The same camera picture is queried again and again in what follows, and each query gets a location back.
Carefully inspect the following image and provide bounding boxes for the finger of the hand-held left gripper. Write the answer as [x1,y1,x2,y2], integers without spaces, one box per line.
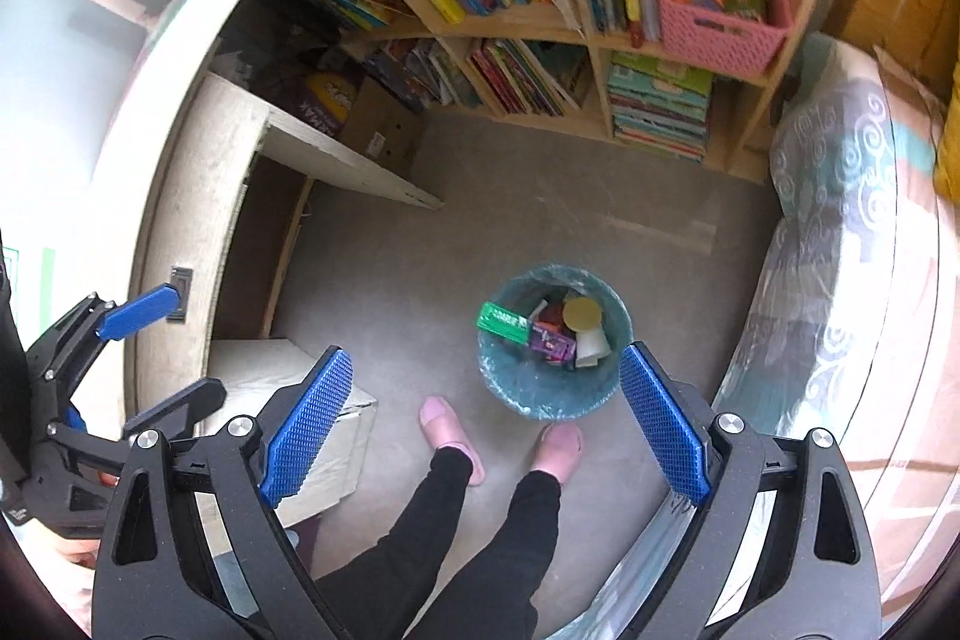
[47,377,228,462]
[26,282,183,402]

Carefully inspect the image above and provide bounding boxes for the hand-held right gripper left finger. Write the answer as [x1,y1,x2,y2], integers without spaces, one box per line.
[91,346,354,640]

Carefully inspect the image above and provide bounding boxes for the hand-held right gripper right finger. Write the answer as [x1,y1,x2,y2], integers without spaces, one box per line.
[617,341,883,640]

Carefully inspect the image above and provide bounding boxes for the white paper cup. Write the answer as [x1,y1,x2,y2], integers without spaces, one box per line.
[574,329,615,370]

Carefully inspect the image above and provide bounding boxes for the purple toothbrush package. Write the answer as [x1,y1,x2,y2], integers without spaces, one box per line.
[529,323,578,366]

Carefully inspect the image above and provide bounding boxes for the yellow round sponge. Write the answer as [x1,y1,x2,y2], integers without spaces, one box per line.
[562,297,605,333]

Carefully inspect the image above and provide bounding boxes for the waste bin with blue bag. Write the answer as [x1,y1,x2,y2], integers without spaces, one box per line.
[476,263,633,424]

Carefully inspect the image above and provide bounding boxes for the green carton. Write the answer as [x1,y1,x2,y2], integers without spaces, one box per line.
[478,301,530,348]

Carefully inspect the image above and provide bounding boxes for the white cardboard box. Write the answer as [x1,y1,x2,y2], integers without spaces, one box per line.
[208,338,380,526]

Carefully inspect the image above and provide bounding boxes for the pink slipper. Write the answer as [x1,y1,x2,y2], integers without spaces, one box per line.
[419,394,488,488]
[533,422,585,486]

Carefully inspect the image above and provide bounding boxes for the person's left leg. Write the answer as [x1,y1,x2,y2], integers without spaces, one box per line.
[321,445,482,640]

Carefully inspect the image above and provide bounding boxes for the white wooden desk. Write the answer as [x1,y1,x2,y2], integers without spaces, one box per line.
[96,0,445,417]

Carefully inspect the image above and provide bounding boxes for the plastic-wrapped patterned mattress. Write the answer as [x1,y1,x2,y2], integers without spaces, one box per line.
[546,31,960,640]

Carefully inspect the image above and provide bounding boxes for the yellow and purple box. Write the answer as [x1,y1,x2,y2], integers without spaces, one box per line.
[295,72,369,140]

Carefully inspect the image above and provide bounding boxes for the stack of teal books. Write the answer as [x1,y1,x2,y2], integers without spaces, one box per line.
[606,51,715,163]

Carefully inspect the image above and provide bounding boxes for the row of thin red books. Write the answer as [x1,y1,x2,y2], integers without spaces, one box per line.
[467,36,595,118]

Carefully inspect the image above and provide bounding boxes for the large wooden bookshelf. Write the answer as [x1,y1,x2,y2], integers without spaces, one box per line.
[262,0,846,185]

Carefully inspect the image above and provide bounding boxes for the yellow cushion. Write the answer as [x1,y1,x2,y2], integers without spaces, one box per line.
[933,106,960,200]

